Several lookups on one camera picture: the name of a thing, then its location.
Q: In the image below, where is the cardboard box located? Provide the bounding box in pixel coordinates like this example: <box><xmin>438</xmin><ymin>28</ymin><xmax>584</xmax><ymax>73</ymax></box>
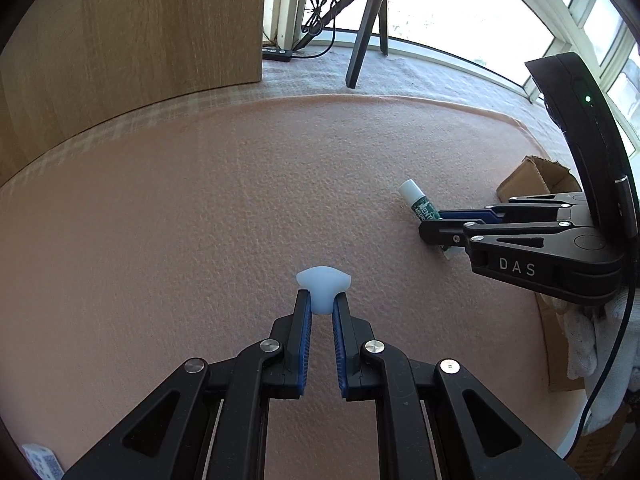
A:
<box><xmin>497</xmin><ymin>155</ymin><xmax>585</xmax><ymax>392</ymax></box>

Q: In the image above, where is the black camera box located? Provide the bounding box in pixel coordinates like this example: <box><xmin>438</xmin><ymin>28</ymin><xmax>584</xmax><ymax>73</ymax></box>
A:
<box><xmin>525</xmin><ymin>52</ymin><xmax>639</xmax><ymax>246</ymax></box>

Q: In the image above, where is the wooden cabinet panel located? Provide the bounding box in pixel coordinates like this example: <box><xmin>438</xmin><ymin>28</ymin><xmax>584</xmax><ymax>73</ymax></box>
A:
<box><xmin>1</xmin><ymin>0</ymin><xmax>265</xmax><ymax>179</ymax></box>

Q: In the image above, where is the black tripod cable with switch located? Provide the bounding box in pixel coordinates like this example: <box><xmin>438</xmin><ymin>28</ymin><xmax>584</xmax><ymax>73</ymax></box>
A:
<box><xmin>261</xmin><ymin>0</ymin><xmax>362</xmax><ymax>63</ymax></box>

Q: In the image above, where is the small white translucent cap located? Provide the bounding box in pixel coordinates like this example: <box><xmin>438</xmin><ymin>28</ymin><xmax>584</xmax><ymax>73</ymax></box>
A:
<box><xmin>296</xmin><ymin>266</ymin><xmax>352</xmax><ymax>315</ymax></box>

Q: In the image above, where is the green white lip balm tube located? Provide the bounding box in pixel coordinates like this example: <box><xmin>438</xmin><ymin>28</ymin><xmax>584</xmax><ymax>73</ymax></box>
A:
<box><xmin>399</xmin><ymin>179</ymin><xmax>442</xmax><ymax>221</ymax></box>

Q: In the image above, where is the white patterned tissue pack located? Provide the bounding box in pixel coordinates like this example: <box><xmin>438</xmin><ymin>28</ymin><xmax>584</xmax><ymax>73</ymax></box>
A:
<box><xmin>22</xmin><ymin>444</ymin><xmax>64</xmax><ymax>480</ymax></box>

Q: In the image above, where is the black tripod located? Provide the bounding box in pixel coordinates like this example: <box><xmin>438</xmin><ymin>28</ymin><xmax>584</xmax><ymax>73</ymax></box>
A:
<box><xmin>292</xmin><ymin>0</ymin><xmax>390</xmax><ymax>89</ymax></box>

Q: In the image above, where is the white gloved hand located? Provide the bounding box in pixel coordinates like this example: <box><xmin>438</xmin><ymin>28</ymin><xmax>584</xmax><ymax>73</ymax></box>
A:
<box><xmin>562</xmin><ymin>290</ymin><xmax>639</xmax><ymax>434</ymax></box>

